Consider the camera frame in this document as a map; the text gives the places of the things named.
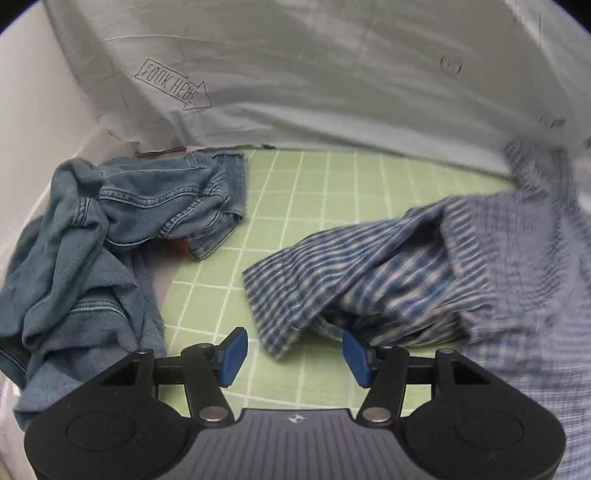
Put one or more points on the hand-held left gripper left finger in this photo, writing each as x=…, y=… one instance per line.
x=233, y=357

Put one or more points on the grey printed bedsheet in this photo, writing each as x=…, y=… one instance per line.
x=323, y=69

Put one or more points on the green grid mat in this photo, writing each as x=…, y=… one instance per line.
x=323, y=198

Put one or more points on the blue plaid shirt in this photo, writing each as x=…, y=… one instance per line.
x=415, y=277

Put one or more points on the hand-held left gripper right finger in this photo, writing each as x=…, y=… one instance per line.
x=356, y=359

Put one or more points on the white board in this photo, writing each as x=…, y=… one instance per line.
x=37, y=115

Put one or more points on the small orange item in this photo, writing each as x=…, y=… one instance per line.
x=180, y=243

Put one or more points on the blue denim jeans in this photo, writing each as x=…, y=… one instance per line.
x=69, y=277
x=152, y=198

